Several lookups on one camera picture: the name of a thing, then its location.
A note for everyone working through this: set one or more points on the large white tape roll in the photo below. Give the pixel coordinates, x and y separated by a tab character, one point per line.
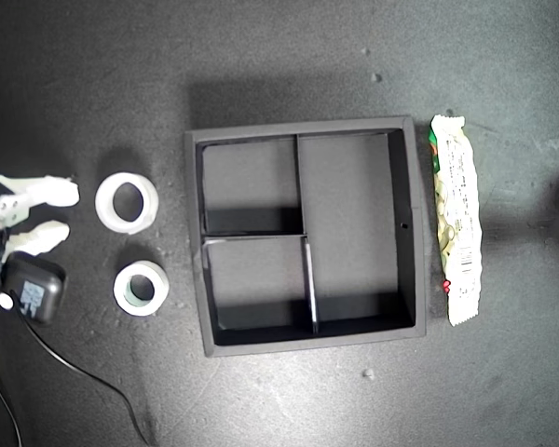
103	205

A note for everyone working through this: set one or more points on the small white tape roll green core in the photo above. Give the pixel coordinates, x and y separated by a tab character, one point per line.
121	298

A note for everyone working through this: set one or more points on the snack bar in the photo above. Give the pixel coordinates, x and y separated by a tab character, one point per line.
459	209

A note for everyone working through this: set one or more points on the black tray with wells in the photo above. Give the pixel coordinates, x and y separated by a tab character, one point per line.
354	209

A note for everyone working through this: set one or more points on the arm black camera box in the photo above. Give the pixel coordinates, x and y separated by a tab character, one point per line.
37	284

